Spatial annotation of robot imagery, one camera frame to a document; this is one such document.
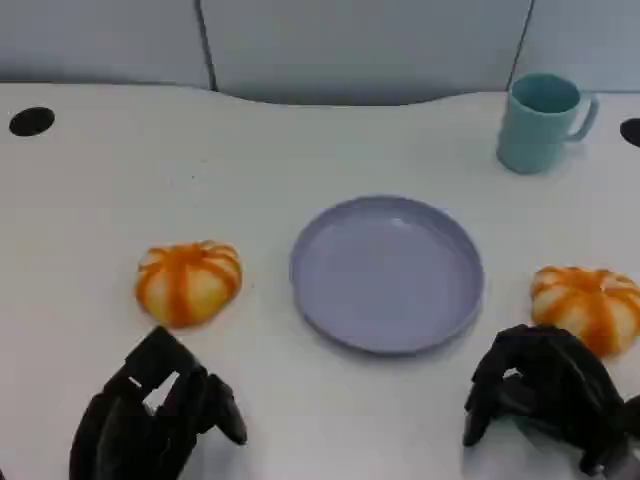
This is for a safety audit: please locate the lilac plate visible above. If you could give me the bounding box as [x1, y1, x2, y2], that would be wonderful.
[288, 194, 485, 357]

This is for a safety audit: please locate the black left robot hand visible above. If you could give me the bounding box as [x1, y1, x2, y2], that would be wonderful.
[68, 325, 249, 480]

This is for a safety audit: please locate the orange white toy bread roll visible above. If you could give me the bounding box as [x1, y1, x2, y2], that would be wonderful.
[529, 264, 640, 359]
[134, 239, 244, 329]

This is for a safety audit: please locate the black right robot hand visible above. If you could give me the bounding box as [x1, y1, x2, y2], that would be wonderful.
[462, 323, 640, 479]

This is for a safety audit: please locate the grey desk partition panel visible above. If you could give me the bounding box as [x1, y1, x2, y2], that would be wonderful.
[197, 0, 534, 106]
[517, 0, 640, 94]
[0, 0, 217, 91]

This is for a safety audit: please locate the black table cable hole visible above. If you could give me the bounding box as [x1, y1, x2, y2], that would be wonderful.
[8, 106, 56, 138]
[618, 117, 640, 149]

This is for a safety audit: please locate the pale green mug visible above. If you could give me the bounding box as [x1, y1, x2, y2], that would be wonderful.
[495, 72, 600, 175]

